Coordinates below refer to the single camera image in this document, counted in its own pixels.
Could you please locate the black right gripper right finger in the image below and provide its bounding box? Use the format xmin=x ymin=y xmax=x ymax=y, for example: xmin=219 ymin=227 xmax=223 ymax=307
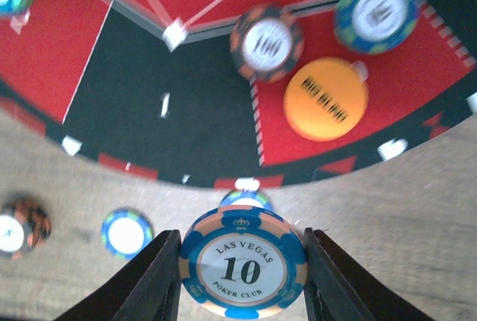
xmin=304 ymin=228 xmax=433 ymax=321

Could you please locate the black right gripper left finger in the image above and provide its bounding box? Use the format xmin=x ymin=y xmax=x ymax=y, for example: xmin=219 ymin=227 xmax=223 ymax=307
xmin=57 ymin=229 xmax=181 ymax=321

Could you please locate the green chip stack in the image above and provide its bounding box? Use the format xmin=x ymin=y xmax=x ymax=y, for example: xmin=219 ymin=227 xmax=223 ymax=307
xmin=101 ymin=208 xmax=154 ymax=260

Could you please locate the blue purple chip stack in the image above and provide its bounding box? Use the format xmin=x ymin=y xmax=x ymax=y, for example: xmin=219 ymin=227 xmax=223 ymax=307
xmin=179 ymin=206 xmax=307 ymax=320

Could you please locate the brown chip stack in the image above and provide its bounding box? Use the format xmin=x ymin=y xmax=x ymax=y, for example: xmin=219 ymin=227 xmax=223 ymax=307
xmin=1 ymin=198 xmax=51 ymax=259

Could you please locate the orange big blind button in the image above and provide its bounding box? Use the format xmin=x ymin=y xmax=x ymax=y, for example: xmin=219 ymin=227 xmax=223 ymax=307
xmin=283 ymin=57 xmax=368 ymax=142

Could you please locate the round red black poker mat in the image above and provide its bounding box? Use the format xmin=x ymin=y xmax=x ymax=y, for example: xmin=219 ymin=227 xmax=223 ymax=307
xmin=1 ymin=0 xmax=476 ymax=188

